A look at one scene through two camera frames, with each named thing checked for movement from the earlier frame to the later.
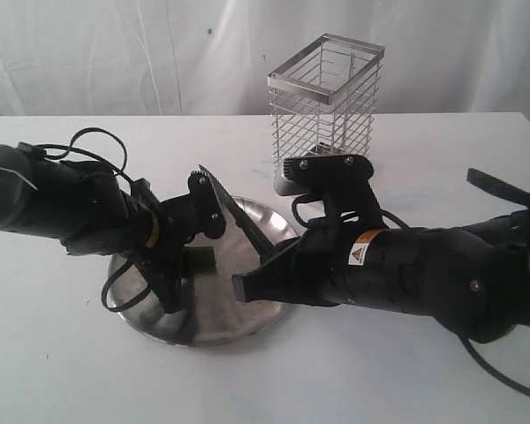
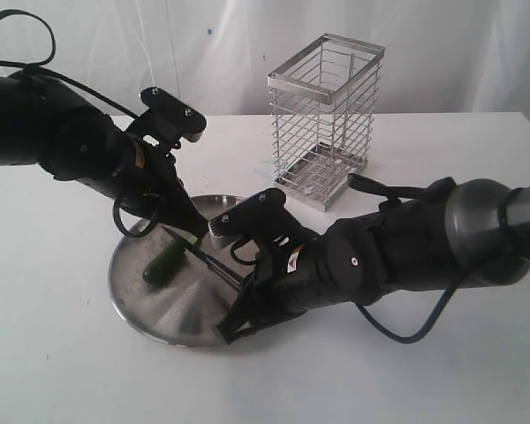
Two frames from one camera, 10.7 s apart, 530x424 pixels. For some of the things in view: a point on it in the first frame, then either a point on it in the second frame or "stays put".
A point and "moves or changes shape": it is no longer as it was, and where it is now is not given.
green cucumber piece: (199, 258) moves or changes shape
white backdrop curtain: (213, 57) stays put
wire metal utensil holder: (322, 100) stays put
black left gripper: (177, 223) -> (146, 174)
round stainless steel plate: (214, 313) stays put
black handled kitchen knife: (244, 224) -> (193, 244)
